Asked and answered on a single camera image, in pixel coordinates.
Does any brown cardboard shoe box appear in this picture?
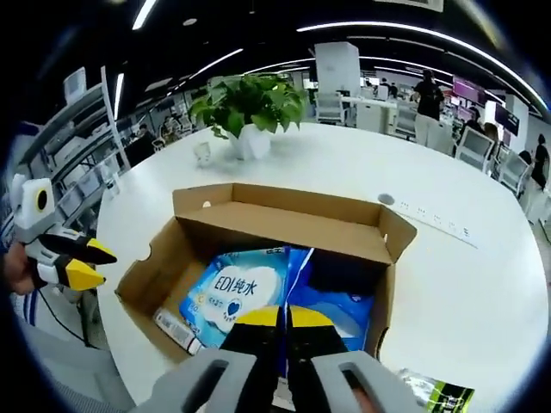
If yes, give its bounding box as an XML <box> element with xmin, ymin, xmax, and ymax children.
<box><xmin>115</xmin><ymin>182</ymin><xmax>418</xmax><ymax>365</ymax></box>

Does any ceiling air conditioner vent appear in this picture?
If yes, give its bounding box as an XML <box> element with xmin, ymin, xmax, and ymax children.
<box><xmin>373</xmin><ymin>0</ymin><xmax>445</xmax><ymax>12</ymax></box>

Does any inlaid table power strip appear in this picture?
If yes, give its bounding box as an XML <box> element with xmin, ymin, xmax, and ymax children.
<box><xmin>396</xmin><ymin>199</ymin><xmax>480</xmax><ymax>250</ymax></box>

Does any purple wall screen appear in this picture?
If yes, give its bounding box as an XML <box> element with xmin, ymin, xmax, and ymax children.
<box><xmin>451</xmin><ymin>76</ymin><xmax>488</xmax><ymax>105</ymax></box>

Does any small patterned paper cup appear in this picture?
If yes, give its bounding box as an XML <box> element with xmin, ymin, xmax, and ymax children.
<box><xmin>192</xmin><ymin>140</ymin><xmax>213</xmax><ymax>168</ymax></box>

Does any small white bottle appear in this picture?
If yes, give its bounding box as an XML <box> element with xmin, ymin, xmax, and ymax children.
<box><xmin>104</xmin><ymin>169</ymin><xmax>122</xmax><ymax>195</ymax></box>

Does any blue wipes pack soft item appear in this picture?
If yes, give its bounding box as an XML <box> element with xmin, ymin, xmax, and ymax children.
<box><xmin>177</xmin><ymin>246</ymin><xmax>290</xmax><ymax>350</ymax></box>

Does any green black packet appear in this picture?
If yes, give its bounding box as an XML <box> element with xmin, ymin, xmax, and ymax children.
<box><xmin>394</xmin><ymin>367</ymin><xmax>476</xmax><ymax>413</ymax></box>

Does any blue floral soft tissue pack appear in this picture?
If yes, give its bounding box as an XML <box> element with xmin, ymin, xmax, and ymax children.
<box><xmin>279</xmin><ymin>246</ymin><xmax>376</xmax><ymax>376</ymax></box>

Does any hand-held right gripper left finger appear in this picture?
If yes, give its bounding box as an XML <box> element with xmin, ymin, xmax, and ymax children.
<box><xmin>128</xmin><ymin>306</ymin><xmax>286</xmax><ymax>413</ymax></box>

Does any person's left hand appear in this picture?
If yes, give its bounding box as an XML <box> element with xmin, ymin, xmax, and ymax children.
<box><xmin>2</xmin><ymin>242</ymin><xmax>39</xmax><ymax>297</ymax></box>

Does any grey chair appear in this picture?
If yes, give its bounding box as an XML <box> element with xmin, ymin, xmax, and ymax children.
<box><xmin>23</xmin><ymin>337</ymin><xmax>135</xmax><ymax>413</ymax></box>

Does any white office chair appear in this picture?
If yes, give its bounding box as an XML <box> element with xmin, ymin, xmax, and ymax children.
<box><xmin>455</xmin><ymin>126</ymin><xmax>497</xmax><ymax>171</ymax></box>

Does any grey metal shelf rack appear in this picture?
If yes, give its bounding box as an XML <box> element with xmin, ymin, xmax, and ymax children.
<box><xmin>15</xmin><ymin>65</ymin><xmax>131</xmax><ymax>219</ymax></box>

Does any potted green plant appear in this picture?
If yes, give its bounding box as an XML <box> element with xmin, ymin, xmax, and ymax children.
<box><xmin>188</xmin><ymin>71</ymin><xmax>309</xmax><ymax>162</ymax></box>

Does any clear pump bottle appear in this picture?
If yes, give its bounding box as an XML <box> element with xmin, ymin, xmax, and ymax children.
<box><xmin>152</xmin><ymin>306</ymin><xmax>207</xmax><ymax>356</ymax></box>

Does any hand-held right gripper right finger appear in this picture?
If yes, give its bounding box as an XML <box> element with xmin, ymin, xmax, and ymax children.
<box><xmin>286</xmin><ymin>306</ymin><xmax>425</xmax><ymax>413</ymax></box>

